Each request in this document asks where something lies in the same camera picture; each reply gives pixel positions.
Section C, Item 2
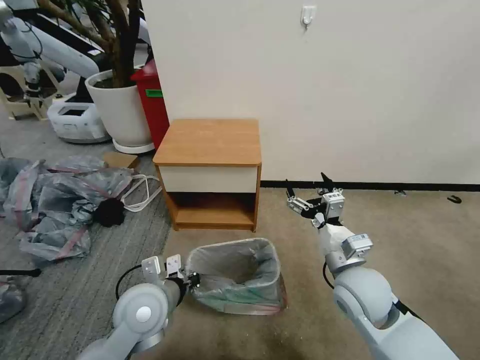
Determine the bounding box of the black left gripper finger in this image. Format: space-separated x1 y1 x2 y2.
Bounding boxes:
182 270 202 289

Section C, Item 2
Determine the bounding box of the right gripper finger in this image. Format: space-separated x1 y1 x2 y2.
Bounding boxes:
285 179 313 215
318 172 344 197

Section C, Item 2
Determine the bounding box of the grey trash can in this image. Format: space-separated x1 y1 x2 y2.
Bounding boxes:
185 237 288 316

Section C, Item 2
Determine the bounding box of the translucent garbage bag liner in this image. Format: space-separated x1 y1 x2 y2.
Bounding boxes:
186 237 283 312

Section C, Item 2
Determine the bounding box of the crumpled grey plastic bag pile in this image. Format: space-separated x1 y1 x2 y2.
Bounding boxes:
0 155 136 262

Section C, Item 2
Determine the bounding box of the black baseboard strip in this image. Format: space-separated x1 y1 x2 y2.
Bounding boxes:
260 180 480 193

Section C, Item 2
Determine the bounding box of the white nightstand drawer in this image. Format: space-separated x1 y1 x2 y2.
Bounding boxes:
157 164 260 194

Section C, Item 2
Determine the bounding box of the black crumpled cloth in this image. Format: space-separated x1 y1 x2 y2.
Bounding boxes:
92 197 126 228

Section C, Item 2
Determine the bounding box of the wooden nightstand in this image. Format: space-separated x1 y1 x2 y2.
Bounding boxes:
152 118 263 232

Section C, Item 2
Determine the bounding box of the brown cardboard piece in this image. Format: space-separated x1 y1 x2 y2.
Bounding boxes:
102 150 140 171

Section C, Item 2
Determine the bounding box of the white pot saucer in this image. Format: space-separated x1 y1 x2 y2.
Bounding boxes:
112 137 156 154

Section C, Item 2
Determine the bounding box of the black rod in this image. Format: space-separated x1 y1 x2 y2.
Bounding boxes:
0 267 43 279

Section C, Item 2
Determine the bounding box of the red waste bin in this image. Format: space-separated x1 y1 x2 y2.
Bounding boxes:
130 59 171 150

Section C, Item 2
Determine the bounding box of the white plant pot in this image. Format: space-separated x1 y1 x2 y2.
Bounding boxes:
85 70 153 148

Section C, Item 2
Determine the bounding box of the potted tree plant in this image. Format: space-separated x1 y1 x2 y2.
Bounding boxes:
37 0 144 89

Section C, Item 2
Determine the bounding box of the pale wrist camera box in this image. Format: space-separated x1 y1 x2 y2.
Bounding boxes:
322 192 346 223
166 254 185 279

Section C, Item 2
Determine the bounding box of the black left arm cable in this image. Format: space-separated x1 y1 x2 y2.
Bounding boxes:
115 263 146 301

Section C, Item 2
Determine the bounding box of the white looped cable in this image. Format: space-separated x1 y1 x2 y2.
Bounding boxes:
121 172 163 214

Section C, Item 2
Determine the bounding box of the white wall hook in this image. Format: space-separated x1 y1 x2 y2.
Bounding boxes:
300 5 316 33

